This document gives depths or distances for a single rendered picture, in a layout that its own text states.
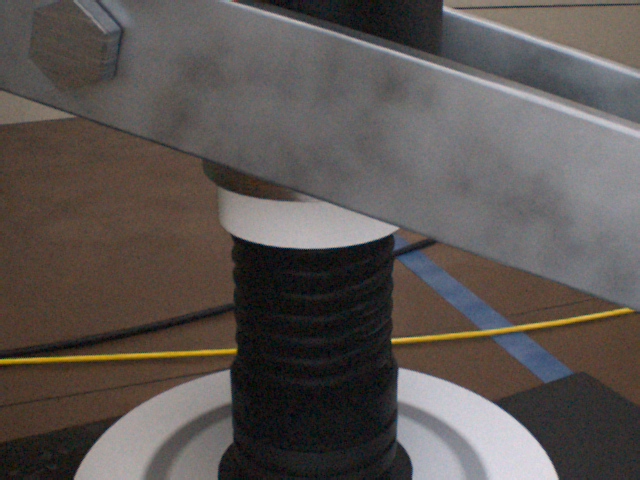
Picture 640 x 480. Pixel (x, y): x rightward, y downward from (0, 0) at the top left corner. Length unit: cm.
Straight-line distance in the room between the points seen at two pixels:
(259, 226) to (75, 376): 191
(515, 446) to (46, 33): 27
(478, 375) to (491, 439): 173
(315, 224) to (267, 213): 2
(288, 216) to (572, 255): 10
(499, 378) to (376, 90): 191
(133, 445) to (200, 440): 3
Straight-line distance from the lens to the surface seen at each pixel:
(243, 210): 30
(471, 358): 221
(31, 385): 218
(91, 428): 48
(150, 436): 41
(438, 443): 40
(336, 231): 29
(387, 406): 34
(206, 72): 26
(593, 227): 25
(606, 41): 632
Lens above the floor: 106
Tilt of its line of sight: 21 degrees down
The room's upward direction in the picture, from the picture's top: straight up
